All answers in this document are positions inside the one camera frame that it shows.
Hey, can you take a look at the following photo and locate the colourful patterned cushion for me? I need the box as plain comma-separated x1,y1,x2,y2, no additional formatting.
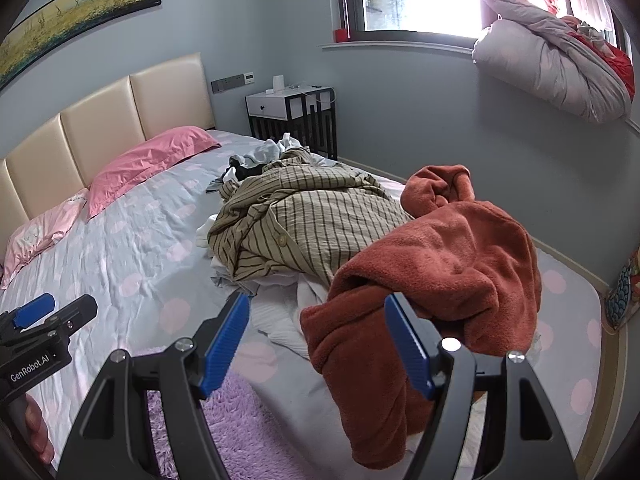
602,247,640,331

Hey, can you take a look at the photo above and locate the pale blue garment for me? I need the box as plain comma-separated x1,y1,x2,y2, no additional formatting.
205,132,341,193

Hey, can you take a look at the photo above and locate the pale pink satin pillow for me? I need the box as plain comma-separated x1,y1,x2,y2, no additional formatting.
0,187,91,291

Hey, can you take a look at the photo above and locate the black and white nightstand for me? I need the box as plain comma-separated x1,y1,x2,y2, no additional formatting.
245,85,340,161

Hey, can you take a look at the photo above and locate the purple fuzzy blanket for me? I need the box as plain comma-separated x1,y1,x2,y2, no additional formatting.
144,360,311,480

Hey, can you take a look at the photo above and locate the grey duvet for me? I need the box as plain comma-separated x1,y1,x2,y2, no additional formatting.
472,0,633,123

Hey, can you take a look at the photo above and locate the beige padded headboard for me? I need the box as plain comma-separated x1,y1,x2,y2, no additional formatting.
0,52,217,266

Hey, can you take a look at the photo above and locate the framed landscape painting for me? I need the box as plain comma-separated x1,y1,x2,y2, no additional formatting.
0,0,163,93

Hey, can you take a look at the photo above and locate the beige striped shirt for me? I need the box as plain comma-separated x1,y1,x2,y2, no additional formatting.
206,147,416,288

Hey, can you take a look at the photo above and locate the pile of white garments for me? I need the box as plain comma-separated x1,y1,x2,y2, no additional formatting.
195,212,341,361

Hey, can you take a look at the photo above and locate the window sill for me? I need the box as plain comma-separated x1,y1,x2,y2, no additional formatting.
320,40,481,57

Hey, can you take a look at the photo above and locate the red garment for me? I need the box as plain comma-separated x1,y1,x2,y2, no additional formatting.
560,15,636,101

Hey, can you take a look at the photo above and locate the rust fleece garment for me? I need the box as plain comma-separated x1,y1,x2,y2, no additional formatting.
300,164,543,466

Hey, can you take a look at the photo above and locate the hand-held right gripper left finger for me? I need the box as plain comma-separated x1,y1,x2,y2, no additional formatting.
56,291,251,480

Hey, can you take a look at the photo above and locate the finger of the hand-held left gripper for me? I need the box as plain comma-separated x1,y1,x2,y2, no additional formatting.
30,294,98,346
0,292,56,332

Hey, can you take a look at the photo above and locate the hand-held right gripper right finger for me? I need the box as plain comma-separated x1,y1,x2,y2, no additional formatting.
384,292,583,480

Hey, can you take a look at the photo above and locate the person's left hand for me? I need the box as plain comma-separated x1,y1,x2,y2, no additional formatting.
24,392,57,467

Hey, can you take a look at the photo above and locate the black garment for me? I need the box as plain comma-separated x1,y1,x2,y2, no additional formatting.
229,155,273,181

